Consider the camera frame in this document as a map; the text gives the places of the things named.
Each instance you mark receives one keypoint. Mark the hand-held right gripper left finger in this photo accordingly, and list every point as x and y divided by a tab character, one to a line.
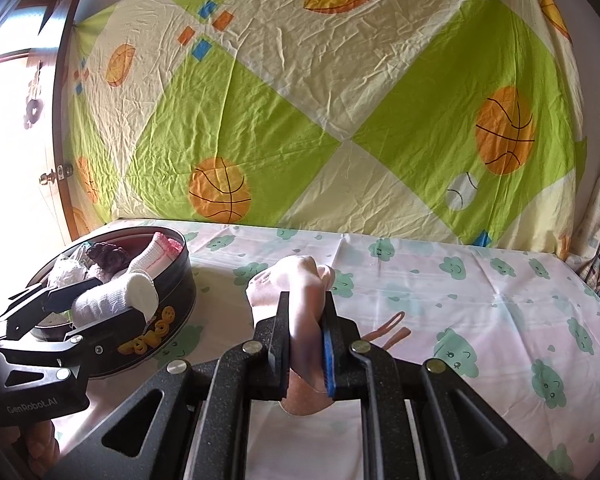
282	355

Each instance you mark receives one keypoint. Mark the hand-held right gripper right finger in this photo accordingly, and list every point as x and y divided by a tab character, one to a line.
330	360

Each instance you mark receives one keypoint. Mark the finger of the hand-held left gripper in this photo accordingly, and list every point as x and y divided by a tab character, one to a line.
40	302
115	327

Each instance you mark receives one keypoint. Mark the clear plastic bag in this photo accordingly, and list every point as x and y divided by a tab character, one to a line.
67	270

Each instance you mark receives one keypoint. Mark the purple fluffy sock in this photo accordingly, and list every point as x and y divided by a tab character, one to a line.
107	257

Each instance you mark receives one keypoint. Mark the black round storage basket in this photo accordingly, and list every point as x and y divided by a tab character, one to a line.
180	300

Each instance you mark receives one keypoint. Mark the white sock with pink cuff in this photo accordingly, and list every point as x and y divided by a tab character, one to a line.
152	255

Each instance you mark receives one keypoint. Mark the person's left hand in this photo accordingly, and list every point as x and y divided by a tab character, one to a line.
37	440

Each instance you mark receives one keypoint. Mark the brass door latch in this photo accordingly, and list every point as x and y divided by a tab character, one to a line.
55	175

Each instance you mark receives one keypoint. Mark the cloud-print tablecloth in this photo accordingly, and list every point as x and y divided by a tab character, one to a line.
480	300

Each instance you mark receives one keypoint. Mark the hanging door ornament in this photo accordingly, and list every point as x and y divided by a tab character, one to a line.
32	105

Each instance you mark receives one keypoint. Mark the brown wooden door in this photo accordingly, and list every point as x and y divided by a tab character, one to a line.
62	85

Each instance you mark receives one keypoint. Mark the green ball-print wall sheet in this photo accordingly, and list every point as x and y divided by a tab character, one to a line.
330	85

